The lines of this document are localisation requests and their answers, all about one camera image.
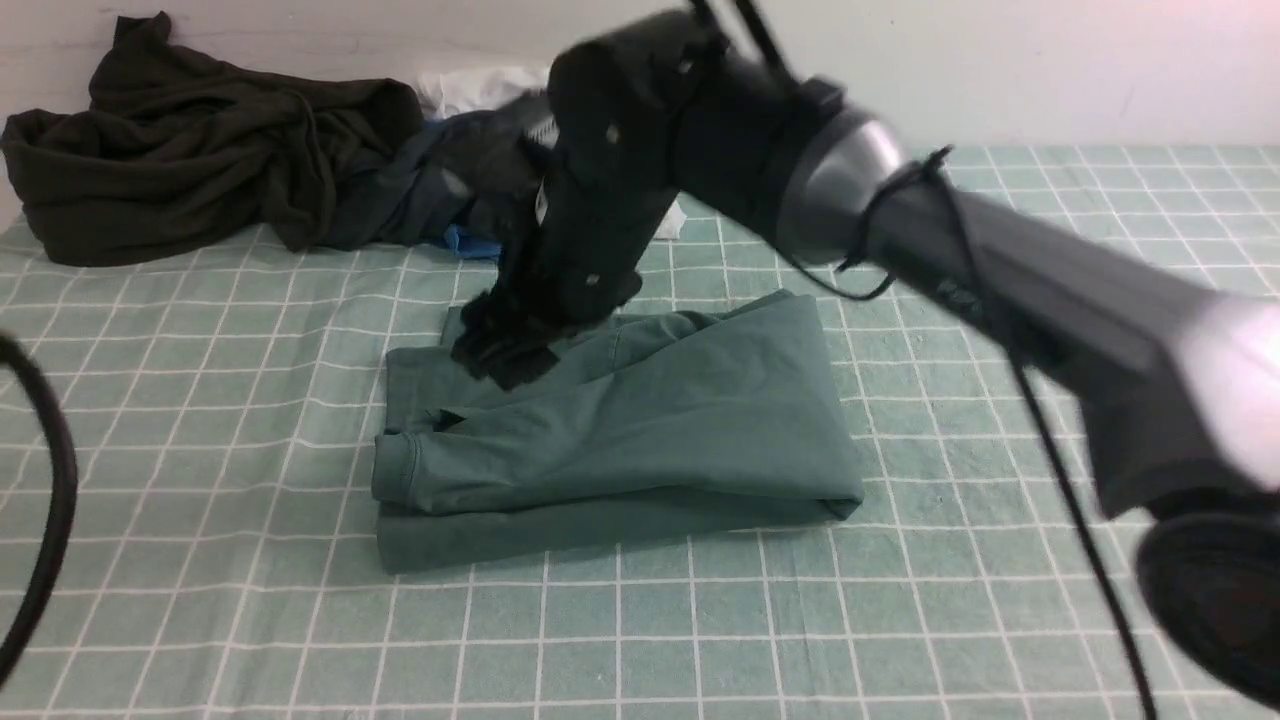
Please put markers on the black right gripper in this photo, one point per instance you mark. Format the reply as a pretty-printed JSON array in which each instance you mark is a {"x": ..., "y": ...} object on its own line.
[{"x": 623, "y": 104}]

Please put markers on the dark navy crumpled garment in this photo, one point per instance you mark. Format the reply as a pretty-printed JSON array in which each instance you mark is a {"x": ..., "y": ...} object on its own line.
[{"x": 396, "y": 199}]

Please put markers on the white crumpled garment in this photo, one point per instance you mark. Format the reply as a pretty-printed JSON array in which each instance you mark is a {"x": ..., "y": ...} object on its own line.
[{"x": 486, "y": 88}]

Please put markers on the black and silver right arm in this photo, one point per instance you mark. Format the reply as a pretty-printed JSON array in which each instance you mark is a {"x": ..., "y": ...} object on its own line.
[{"x": 1177, "y": 383}]

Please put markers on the blue crumpled garment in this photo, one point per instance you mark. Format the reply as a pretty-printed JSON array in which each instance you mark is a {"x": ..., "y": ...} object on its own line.
[{"x": 466, "y": 157}]

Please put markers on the green checked tablecloth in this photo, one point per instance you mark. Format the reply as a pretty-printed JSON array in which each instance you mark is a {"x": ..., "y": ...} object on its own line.
[{"x": 223, "y": 564}]

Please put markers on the dark olive crumpled garment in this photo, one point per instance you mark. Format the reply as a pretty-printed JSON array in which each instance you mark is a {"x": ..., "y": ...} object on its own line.
[{"x": 178, "y": 150}]

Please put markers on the green long sleeve shirt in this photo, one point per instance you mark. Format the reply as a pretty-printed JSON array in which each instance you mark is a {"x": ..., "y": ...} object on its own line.
[{"x": 651, "y": 428}]

